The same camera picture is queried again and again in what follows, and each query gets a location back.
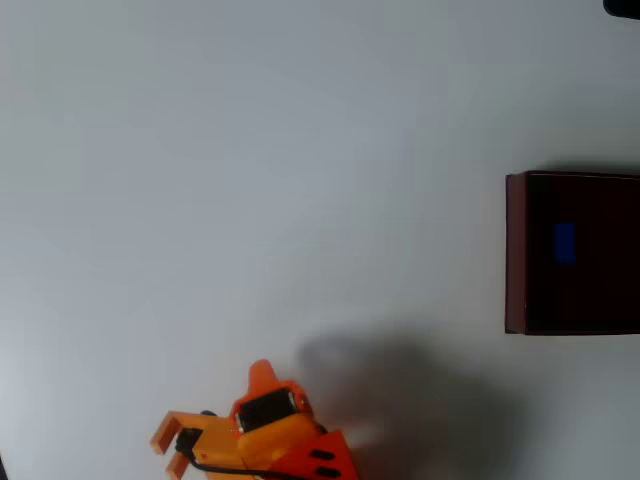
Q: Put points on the small blue block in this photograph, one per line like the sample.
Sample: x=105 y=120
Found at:
x=565 y=243

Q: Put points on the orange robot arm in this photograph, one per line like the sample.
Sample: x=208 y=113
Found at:
x=325 y=457

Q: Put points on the dark red box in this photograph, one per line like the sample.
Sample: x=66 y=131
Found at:
x=575 y=300

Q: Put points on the black flat object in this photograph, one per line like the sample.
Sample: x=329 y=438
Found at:
x=2 y=467

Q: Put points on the small black camera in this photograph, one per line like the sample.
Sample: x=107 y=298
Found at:
x=187 y=440

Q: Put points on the orange camera mount bracket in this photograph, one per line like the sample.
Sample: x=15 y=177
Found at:
x=172 y=425

